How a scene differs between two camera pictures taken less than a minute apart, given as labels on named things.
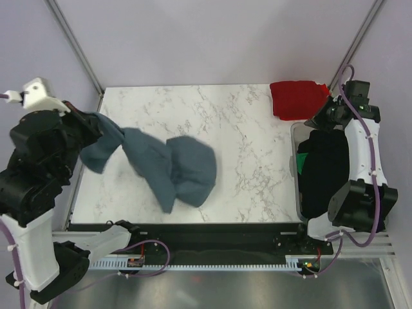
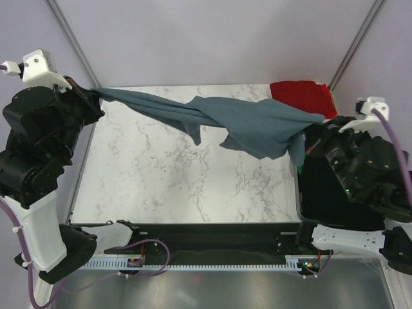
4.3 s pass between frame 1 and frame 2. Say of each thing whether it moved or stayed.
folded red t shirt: stayed
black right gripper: moved
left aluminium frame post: stayed
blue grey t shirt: moved
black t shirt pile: stayed
